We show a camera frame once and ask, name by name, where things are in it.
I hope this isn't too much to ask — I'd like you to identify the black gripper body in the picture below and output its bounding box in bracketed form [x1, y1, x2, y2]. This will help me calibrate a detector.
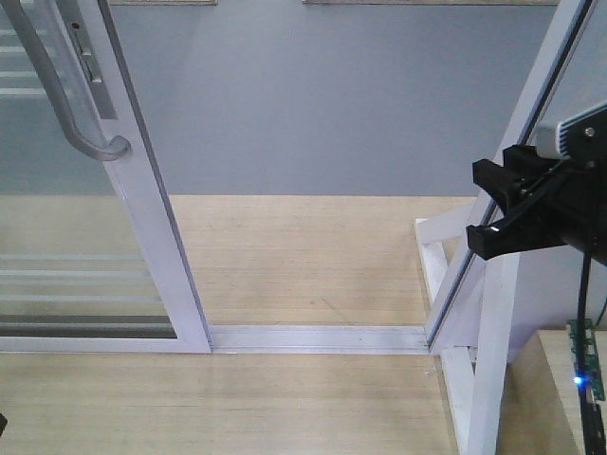
[525, 160, 606, 264]

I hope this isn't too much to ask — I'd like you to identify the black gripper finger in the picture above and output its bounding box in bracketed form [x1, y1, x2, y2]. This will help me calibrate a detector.
[472, 145, 545, 214]
[466, 210, 564, 260]

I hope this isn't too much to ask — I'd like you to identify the grey metal door handle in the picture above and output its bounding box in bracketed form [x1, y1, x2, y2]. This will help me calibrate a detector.
[1, 0, 131, 162]

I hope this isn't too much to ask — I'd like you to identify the white framed sliding glass door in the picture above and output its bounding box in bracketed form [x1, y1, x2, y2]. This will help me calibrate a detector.
[1, 1, 212, 353]

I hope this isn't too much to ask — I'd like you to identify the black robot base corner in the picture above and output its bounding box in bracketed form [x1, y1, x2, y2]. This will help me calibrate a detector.
[0, 413, 8, 436]

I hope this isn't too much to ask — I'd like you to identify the white bottom door track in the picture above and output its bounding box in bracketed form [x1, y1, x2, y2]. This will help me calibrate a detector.
[211, 325, 429, 355]

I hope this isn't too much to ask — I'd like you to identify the grey door lock plate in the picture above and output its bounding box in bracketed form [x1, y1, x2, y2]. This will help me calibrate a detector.
[66, 19, 117, 119]

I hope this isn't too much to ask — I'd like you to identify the white triangular support brace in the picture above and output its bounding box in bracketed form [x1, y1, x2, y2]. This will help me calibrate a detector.
[414, 204, 520, 454]

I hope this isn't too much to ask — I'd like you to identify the green circuit board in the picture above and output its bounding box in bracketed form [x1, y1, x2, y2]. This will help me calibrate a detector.
[566, 318, 606, 402]

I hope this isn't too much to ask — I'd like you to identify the light wooden box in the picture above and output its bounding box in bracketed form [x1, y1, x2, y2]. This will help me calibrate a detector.
[497, 330, 584, 454]

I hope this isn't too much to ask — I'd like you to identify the light wooden platform board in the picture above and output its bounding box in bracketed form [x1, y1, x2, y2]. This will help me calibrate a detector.
[1, 195, 467, 454]

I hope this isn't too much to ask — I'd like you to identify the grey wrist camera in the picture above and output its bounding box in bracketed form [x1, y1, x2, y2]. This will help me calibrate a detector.
[536, 102, 606, 164]

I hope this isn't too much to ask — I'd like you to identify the white door frame jamb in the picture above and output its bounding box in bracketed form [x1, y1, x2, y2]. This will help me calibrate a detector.
[417, 1, 606, 355]

